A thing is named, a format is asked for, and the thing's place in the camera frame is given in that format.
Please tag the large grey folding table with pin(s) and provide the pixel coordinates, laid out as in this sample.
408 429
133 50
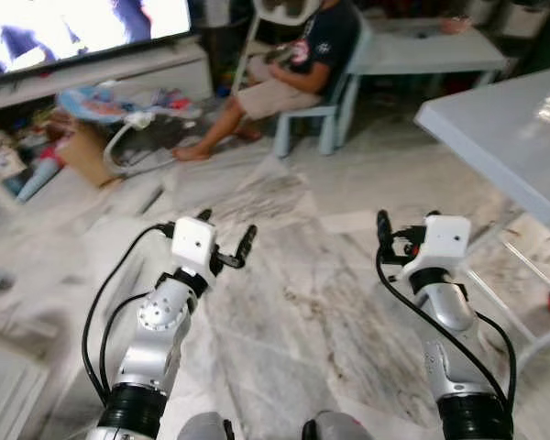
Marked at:
504 137

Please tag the flat screen television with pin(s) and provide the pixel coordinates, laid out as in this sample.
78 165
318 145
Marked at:
73 27

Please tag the seated child in dark shirt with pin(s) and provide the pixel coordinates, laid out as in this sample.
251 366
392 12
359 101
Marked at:
330 41

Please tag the white television stand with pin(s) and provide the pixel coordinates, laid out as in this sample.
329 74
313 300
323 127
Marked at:
119 78

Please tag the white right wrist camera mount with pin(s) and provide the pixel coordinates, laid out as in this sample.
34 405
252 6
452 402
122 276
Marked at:
447 240

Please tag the white high chair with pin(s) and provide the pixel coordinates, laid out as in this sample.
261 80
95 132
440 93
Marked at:
289 11

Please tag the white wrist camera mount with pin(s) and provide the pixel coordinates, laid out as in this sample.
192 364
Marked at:
192 243
447 240

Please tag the grey robot right leg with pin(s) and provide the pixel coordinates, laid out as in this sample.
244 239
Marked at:
339 427

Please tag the blue and white baby bouncer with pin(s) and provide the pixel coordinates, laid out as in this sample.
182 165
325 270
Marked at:
101 101

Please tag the brown paper bag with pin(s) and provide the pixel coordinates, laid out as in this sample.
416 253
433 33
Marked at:
87 156

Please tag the grey robot left leg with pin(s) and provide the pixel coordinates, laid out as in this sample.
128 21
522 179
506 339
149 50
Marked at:
203 427

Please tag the small grey table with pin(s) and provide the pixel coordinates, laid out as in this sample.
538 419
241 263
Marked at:
422 50

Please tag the grey robot leg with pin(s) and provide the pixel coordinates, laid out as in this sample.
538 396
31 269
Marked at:
203 427
339 427

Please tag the pile of toys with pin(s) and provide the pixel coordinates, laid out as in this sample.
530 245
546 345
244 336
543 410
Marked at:
18 165

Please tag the light blue plastic chair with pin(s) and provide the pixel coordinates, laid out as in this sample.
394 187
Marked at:
323 115

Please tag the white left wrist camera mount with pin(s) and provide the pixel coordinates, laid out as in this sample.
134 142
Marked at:
192 243

